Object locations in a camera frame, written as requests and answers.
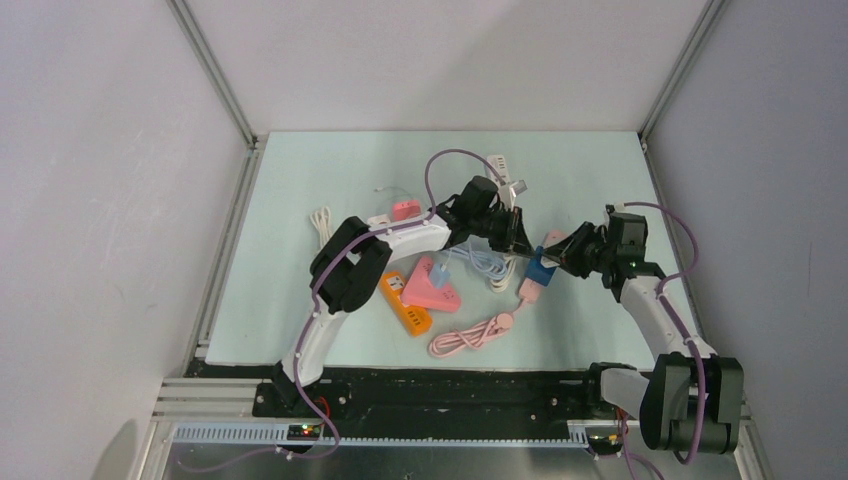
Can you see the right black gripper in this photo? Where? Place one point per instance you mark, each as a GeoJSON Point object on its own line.
{"type": "Point", "coordinates": [567, 250]}

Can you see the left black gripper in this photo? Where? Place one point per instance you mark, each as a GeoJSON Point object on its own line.
{"type": "Point", "coordinates": [513, 220]}

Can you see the blue cube socket adapter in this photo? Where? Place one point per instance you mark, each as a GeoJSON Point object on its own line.
{"type": "Point", "coordinates": [540, 269]}

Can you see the white power strip with cable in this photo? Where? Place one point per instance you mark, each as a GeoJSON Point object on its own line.
{"type": "Point", "coordinates": [503, 265]}

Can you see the pink power strip with cable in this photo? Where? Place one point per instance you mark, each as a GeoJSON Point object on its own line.
{"type": "Point", "coordinates": [484, 332]}

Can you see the pink triangular power strip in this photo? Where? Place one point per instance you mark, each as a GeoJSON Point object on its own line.
{"type": "Point", "coordinates": [428, 287]}

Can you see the pink square plug adapter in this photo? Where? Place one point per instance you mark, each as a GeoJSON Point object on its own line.
{"type": "Point", "coordinates": [406, 209]}

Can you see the white cube socket adapter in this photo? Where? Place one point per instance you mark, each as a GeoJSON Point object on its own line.
{"type": "Point", "coordinates": [379, 220]}

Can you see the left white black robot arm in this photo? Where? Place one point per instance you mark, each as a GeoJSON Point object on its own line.
{"type": "Point", "coordinates": [346, 271]}

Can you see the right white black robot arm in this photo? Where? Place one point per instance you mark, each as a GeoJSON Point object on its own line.
{"type": "Point", "coordinates": [691, 402]}

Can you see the aluminium frame rail front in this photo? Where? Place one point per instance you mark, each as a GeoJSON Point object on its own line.
{"type": "Point", "coordinates": [199, 391]}

